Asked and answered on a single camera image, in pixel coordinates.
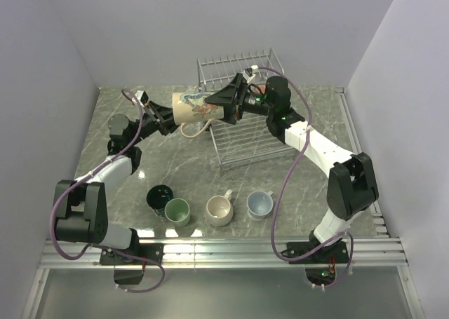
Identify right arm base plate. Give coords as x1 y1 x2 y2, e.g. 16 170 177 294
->
286 240 351 287

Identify cream tall mug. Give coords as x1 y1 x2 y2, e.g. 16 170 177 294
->
172 93 225 139

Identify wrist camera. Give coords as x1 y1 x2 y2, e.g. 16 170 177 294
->
242 65 259 83
133 90 149 106

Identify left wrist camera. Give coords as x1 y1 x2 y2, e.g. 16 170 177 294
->
133 90 149 106

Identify metal dish rack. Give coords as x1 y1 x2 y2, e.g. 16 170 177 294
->
196 49 296 172

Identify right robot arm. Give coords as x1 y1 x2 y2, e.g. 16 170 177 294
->
205 69 379 262

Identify pink mug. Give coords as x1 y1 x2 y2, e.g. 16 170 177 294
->
255 85 265 94

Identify dark green mug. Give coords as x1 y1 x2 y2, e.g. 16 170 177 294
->
146 184 174 217

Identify light blue mug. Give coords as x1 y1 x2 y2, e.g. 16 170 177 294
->
246 191 274 221

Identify aluminium rail frame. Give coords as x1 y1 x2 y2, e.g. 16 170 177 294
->
20 86 426 319

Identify beige speckled mug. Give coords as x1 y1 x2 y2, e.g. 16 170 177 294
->
206 189 234 226

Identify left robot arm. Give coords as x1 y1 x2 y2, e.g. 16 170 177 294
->
50 101 177 264

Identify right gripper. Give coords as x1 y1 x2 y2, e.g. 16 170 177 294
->
206 74 274 125

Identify light green cup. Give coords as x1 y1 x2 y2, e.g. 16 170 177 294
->
165 198 191 227

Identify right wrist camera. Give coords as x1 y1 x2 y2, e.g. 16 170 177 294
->
242 65 259 83

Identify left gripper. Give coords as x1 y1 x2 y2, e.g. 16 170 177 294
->
130 100 190 146

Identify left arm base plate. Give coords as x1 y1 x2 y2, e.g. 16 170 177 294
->
99 243 164 287

